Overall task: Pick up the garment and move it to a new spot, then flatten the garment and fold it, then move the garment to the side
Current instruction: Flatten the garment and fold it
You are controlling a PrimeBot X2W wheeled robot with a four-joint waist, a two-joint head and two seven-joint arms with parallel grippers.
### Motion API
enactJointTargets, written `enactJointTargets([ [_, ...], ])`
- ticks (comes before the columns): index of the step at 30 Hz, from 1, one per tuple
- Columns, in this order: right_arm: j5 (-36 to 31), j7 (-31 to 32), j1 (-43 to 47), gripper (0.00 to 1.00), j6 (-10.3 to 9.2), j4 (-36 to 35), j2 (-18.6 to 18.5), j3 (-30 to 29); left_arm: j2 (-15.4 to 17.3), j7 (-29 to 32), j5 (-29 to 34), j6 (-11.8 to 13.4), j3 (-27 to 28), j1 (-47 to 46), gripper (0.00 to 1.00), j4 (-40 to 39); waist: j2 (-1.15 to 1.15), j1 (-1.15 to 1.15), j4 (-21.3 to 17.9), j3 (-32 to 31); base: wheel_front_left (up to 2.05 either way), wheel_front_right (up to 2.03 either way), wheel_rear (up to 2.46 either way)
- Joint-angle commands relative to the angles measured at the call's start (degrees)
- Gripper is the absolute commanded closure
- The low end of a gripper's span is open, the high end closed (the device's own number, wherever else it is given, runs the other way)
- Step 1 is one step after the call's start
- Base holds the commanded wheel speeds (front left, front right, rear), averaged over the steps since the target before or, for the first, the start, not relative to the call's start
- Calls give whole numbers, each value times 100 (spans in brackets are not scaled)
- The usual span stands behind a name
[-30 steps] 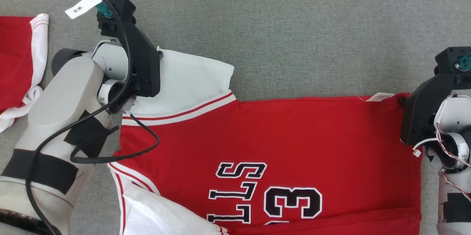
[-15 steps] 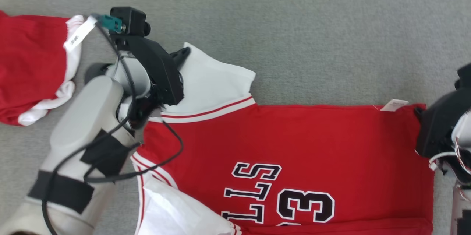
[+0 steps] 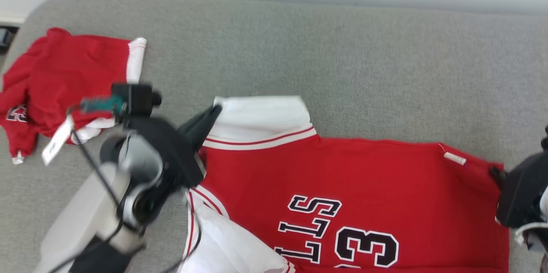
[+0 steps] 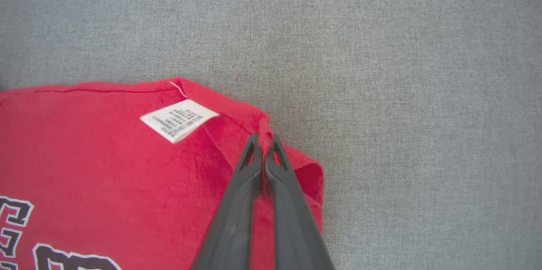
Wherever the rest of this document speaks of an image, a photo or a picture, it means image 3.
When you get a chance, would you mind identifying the teal cable connector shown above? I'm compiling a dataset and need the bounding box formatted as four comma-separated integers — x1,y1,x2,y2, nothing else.
79,95,128,116

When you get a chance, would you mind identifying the red shorts white side stripe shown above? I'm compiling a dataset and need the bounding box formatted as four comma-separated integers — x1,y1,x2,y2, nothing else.
0,27,147,165

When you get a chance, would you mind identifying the red jersey number 23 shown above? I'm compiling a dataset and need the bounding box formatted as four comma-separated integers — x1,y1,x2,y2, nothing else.
177,95,511,273

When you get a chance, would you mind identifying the white cable tag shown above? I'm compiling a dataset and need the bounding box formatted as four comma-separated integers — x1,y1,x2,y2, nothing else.
41,114,76,167

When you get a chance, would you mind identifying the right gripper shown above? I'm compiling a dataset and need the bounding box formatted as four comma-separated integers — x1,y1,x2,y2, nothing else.
489,125,548,229

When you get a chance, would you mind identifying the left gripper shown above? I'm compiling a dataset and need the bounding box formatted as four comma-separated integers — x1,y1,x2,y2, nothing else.
124,104,223,189

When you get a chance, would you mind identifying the black caster wheel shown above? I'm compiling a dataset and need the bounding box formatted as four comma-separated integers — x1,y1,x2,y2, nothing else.
0,27,18,52

